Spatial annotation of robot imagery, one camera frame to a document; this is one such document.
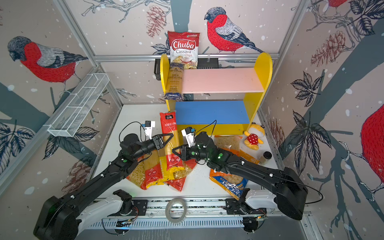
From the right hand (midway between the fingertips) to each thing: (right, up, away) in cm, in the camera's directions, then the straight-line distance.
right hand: (170, 154), depth 69 cm
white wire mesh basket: (-51, +23, +8) cm, 57 cm away
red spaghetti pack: (-11, -10, +9) cm, 17 cm away
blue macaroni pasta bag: (+32, -18, +8) cm, 38 cm away
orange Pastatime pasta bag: (+34, +1, +20) cm, 40 cm away
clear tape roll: (-1, -26, +1) cm, 26 cm away
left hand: (+1, +8, +1) cm, 8 cm away
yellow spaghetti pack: (-4, -13, +10) cm, 17 cm away
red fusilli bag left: (-20, -14, +10) cm, 26 cm away
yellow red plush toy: (+51, +6, +26) cm, 57 cm away
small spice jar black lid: (+51, -5, +12) cm, 53 cm away
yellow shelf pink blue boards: (+27, +17, +26) cm, 41 cm away
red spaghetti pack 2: (-1, +13, +2) cm, 13 cm away
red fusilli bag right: (+2, -2, -1) cm, 3 cm away
